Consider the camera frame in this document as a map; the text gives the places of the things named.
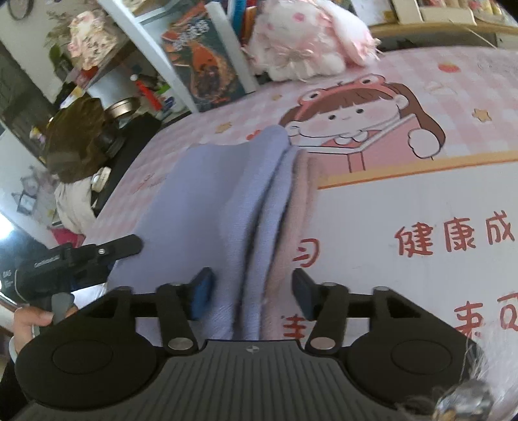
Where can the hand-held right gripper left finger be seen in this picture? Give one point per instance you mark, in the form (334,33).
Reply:
(201,293)

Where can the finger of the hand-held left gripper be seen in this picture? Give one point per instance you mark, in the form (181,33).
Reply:
(121,246)

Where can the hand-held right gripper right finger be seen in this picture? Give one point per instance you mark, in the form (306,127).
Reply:
(303,293)

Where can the purple and brown sweatshirt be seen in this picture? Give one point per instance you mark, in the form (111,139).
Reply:
(210,194)

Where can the person's left hand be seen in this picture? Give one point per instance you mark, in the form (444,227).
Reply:
(30,324)

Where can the white cloth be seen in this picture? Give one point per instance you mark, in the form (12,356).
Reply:
(73,202)

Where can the white wristwatch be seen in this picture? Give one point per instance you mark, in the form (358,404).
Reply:
(101,178)

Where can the black round case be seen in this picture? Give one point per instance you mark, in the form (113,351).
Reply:
(107,141)

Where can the olive green bag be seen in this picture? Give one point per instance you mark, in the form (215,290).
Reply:
(73,141)

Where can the round metal tin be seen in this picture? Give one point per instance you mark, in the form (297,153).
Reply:
(121,108)

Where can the red tassel ornament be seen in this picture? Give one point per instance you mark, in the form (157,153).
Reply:
(147,95)

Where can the dark illustrated book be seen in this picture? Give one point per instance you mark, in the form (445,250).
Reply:
(206,69)

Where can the white bookshelf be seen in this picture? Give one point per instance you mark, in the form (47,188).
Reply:
(141,42)

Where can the green potted plant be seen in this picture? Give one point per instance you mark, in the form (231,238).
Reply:
(54,50)

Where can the floral paper doll decoration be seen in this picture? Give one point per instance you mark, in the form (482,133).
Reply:
(91,38)

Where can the white plush bunny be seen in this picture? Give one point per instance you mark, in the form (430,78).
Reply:
(291,36)

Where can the black round wall clock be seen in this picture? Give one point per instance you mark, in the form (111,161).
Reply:
(20,8)

